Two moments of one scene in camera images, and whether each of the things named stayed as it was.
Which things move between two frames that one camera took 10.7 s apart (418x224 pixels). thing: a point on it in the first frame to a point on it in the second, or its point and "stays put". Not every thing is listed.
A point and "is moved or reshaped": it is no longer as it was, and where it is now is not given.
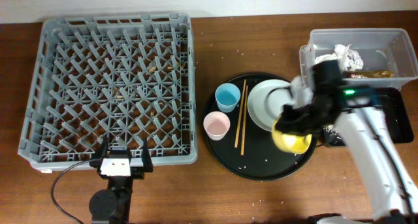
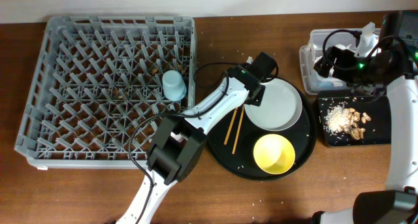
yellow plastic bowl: (293, 143) to (274, 154)
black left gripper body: (137, 172) to (259, 99)
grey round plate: (266, 100) stays put
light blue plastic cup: (227, 96) is moved or reshaped
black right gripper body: (313, 114) to (351, 70)
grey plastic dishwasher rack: (128, 77) stays put
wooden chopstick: (243, 119) to (238, 130)
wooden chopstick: (240, 137) to (226, 137)
